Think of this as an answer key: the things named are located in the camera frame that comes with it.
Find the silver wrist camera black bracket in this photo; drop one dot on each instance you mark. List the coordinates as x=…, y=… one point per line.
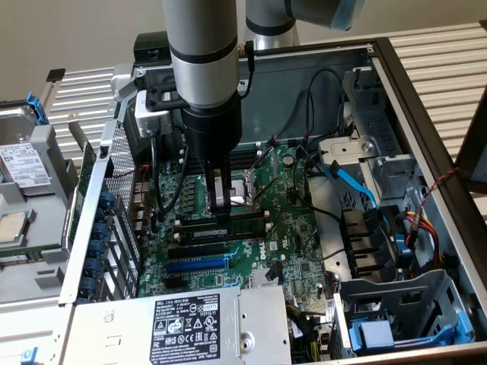
x=152, y=123

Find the silver sheet metal panel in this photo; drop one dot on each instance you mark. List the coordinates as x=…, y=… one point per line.
x=26, y=331

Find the blue disk bracket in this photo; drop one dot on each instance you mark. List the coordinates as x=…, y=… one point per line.
x=36, y=108

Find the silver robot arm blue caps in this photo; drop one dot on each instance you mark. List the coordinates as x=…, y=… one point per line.
x=201, y=76

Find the small blue latch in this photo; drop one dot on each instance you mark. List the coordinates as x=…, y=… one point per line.
x=29, y=357

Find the silver disk bay bracket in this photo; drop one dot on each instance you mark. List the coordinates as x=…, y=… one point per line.
x=344, y=146

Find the blue expansion slot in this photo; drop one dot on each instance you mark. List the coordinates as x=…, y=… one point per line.
x=196, y=263

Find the silver power supply black label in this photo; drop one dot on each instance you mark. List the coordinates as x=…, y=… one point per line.
x=114, y=323

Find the black table end cap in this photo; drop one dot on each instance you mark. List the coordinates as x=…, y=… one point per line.
x=56, y=75

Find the grey optical drive bay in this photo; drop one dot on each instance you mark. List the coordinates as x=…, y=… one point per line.
x=376, y=114

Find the green graphics card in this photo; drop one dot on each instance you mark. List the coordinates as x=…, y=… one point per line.
x=88, y=163

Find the CPU socket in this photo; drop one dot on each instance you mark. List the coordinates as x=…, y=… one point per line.
x=239, y=186

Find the blue disk tray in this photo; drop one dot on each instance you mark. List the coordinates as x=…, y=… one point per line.
x=374, y=336

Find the black fan shroud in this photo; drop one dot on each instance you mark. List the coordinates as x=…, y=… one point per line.
x=357, y=228

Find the grey parts rack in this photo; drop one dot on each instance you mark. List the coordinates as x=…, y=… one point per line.
x=45, y=213

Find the black box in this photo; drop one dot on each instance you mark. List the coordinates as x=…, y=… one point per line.
x=150, y=47

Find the open grey PC case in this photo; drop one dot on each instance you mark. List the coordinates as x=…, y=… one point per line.
x=281, y=106

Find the hard disk white label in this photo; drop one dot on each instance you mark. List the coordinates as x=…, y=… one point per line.
x=23, y=167

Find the long black expansion slot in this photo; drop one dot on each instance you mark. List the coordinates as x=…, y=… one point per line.
x=196, y=251

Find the blue expansion card retainer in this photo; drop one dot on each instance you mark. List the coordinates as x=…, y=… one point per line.
x=100, y=232

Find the grey disk bay cage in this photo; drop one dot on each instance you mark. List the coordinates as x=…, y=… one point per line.
x=384, y=291

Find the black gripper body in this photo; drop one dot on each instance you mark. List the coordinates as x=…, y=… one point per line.
x=211, y=133

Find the short black expansion slot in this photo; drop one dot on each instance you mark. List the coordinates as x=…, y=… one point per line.
x=173, y=282

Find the coin cell battery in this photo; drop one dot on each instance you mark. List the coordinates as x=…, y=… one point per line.
x=289, y=160

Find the green motherboard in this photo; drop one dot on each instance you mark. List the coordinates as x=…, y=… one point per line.
x=289, y=228

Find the bare silver hard disk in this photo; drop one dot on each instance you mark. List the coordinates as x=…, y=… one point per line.
x=17, y=121

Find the green RAM stick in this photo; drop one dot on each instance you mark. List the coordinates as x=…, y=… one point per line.
x=38, y=248
x=243, y=228
x=15, y=259

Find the silver chipset heatsink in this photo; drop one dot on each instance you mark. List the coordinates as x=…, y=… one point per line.
x=258, y=279

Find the silver CPU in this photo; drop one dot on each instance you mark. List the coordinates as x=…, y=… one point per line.
x=11, y=228

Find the dark framed panel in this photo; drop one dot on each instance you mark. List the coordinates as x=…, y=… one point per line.
x=466, y=152

